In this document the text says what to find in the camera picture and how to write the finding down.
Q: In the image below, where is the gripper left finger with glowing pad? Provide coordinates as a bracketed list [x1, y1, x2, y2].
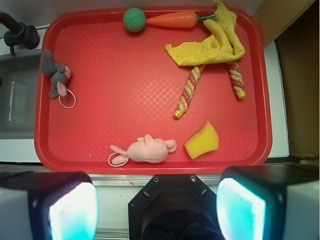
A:
[0, 171, 99, 240]

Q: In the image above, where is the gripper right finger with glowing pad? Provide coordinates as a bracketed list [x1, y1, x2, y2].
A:
[216, 165, 320, 240]

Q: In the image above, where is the yellow cloth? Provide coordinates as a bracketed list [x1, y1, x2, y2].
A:
[165, 1, 246, 67]

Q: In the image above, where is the yellow cheese wedge toy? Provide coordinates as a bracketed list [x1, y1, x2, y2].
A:
[184, 120, 220, 160]

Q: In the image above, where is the pink rubber mouse toy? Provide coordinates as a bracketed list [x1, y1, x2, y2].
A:
[107, 134, 178, 167]

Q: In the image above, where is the grey sink basin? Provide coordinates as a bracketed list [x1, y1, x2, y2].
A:
[0, 49, 41, 140]

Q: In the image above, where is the grey plush mouse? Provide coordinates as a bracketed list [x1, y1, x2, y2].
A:
[40, 49, 77, 109]

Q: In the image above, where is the red plastic tray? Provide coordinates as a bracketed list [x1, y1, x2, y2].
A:
[34, 9, 272, 175]

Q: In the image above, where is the black faucet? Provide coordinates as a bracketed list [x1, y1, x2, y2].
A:
[0, 12, 40, 56]

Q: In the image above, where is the orange toy carrot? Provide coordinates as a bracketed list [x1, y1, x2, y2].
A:
[146, 11, 215, 29]

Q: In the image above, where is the green ball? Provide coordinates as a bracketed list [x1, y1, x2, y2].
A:
[123, 7, 146, 33]

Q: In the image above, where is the braided rope toy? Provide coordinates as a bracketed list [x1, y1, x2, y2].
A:
[173, 61, 247, 120]

